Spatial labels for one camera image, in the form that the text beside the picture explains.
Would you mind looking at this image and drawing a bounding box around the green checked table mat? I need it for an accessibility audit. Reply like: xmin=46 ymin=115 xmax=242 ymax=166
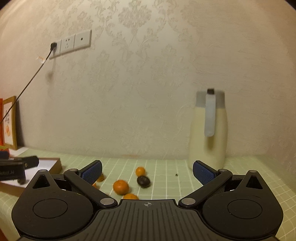
xmin=0 ymin=148 xmax=296 ymax=241

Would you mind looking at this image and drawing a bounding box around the orange carrot chunk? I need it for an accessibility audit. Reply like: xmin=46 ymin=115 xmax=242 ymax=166
xmin=96 ymin=173 xmax=105 ymax=182

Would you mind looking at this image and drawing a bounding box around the cream thermos jug grey lid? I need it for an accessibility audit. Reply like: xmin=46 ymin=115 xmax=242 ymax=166
xmin=187 ymin=88 xmax=228 ymax=170

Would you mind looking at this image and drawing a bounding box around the small orange tangerine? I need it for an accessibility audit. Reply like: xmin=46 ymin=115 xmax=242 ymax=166
xmin=135 ymin=167 xmax=146 ymax=177

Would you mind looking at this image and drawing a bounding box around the white wall socket panel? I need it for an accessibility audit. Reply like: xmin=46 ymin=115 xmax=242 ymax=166
xmin=49 ymin=30 xmax=92 ymax=59

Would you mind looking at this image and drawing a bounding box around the orange tangerine near gripper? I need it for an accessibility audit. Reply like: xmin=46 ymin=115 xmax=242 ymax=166
xmin=123 ymin=193 xmax=139 ymax=200

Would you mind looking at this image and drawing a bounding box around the black power cable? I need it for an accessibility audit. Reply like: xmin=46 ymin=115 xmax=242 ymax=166
xmin=0 ymin=42 xmax=57 ymax=125

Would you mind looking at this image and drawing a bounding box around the wooden framed picture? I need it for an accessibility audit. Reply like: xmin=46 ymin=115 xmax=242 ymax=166
xmin=1 ymin=96 xmax=18 ymax=150

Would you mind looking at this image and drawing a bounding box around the dark purple passion fruit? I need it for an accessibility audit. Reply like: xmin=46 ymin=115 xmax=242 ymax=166
xmin=137 ymin=175 xmax=151 ymax=188

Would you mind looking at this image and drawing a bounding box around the white shallow box brown rim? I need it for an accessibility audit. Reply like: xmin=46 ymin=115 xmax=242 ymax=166
xmin=0 ymin=158 xmax=62 ymax=197

